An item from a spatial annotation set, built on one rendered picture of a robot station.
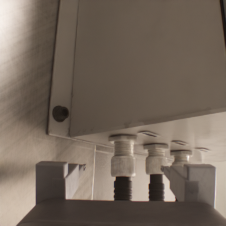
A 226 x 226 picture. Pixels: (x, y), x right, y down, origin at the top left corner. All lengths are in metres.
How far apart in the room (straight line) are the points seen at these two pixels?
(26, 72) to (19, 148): 0.05
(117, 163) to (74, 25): 0.10
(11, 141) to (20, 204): 0.03
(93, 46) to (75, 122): 0.05
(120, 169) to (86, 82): 0.06
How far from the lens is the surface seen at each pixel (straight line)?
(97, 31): 0.20
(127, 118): 0.16
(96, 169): 0.21
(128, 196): 0.18
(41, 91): 0.19
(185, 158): 0.24
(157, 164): 0.20
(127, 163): 0.17
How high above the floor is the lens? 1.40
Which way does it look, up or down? 46 degrees up
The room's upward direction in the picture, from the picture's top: 46 degrees clockwise
